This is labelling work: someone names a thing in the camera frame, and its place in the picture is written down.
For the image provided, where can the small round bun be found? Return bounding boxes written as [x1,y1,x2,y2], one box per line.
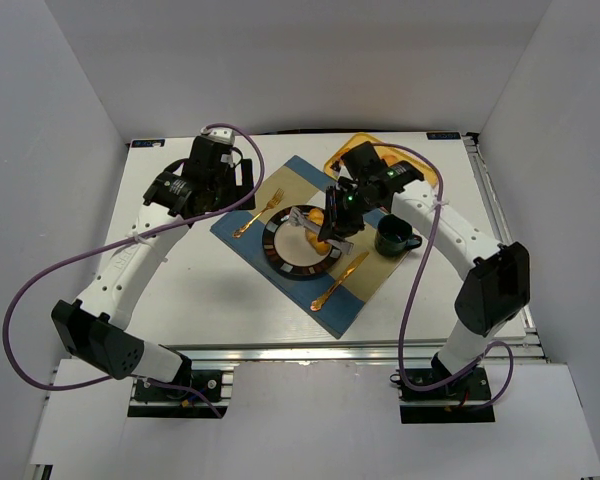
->
[382,155,398,166]

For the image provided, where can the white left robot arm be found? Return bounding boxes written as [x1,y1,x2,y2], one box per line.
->
[51,124,259,386]

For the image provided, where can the gold knife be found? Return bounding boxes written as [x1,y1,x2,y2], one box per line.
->
[310,251,369,312]

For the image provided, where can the metal bread tongs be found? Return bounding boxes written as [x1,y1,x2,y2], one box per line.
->
[288,206,354,255]

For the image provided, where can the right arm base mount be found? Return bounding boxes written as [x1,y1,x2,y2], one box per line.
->
[389,367,496,425]

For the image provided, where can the dark green mug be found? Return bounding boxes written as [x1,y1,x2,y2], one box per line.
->
[374,214,423,258]

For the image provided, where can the aluminium table frame rail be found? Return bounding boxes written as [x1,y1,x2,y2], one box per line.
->
[99,130,546,364]

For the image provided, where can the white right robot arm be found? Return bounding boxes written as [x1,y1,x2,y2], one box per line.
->
[318,141,530,386]

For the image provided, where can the yellow tray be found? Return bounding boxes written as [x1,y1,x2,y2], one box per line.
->
[323,131,440,219]

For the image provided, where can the black rimmed beige plate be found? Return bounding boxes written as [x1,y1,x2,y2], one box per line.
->
[261,207,343,280]

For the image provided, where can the small striped croissant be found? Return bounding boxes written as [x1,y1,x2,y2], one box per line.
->
[305,208,331,256]

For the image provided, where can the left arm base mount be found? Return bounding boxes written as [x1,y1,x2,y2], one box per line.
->
[127,369,229,419]

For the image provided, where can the gold fork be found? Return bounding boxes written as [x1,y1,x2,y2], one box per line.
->
[232,188,284,238]

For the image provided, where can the blue beige checked placemat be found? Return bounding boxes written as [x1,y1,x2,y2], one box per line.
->
[211,156,403,339]

